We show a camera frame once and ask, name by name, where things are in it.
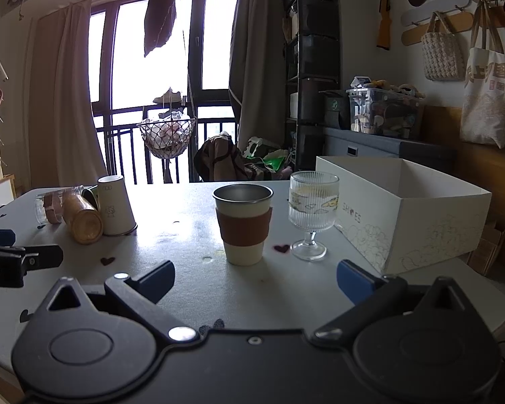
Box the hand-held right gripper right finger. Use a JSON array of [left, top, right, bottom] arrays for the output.
[[313, 260, 474, 340]]

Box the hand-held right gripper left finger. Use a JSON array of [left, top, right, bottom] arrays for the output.
[[36, 260, 200, 343]]

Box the clear glass cup brown band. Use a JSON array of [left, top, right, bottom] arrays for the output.
[[35, 185, 86, 225]]

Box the tan ribbed cup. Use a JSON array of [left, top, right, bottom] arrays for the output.
[[62, 193, 104, 245]]

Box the dark green cup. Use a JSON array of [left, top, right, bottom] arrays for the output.
[[81, 185, 100, 210]]

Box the white paper cup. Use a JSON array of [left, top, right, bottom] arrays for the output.
[[98, 175, 139, 237]]

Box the metal cup brown sleeve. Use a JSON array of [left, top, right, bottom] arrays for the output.
[[212, 184, 274, 266]]

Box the white stepped shelf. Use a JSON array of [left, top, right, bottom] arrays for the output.
[[0, 172, 18, 212]]

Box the white shoe box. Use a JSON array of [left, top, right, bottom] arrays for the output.
[[315, 155, 493, 277]]

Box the ribbed glass goblet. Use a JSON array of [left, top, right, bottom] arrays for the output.
[[289, 171, 341, 262]]

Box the black balcony railing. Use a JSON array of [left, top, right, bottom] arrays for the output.
[[91, 104, 237, 184]]

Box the grey cabinet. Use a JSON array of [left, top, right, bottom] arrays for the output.
[[323, 126, 458, 174]]

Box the brown bag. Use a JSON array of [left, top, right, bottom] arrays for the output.
[[193, 132, 258, 183]]

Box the cardboard box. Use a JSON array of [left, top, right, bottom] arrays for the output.
[[467, 218, 505, 277]]

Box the hanging net basket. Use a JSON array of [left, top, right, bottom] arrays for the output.
[[136, 117, 198, 160]]

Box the beige curtain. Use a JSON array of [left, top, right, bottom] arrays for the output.
[[29, 2, 108, 196]]

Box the clear storage box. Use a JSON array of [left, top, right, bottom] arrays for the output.
[[346, 88, 427, 140]]

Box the dark box green label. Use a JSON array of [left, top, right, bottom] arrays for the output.
[[324, 92, 351, 130]]

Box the hanging sneaker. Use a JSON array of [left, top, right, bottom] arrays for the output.
[[152, 87, 184, 104]]

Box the printed canvas tote bag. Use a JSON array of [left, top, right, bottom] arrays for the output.
[[460, 0, 505, 149]]

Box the black shelf unit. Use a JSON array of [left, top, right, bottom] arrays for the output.
[[280, 0, 342, 174]]

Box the grey curtain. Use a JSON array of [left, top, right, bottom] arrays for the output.
[[228, 0, 296, 150]]

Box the white woven handbag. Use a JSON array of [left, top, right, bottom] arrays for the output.
[[420, 11, 467, 82]]

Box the toy rifle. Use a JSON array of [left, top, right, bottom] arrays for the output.
[[376, 0, 393, 50]]

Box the dark hanging cloth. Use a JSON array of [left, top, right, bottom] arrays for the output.
[[143, 0, 178, 58]]

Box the wavy wall hook rack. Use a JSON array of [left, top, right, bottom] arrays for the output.
[[401, 0, 475, 47]]

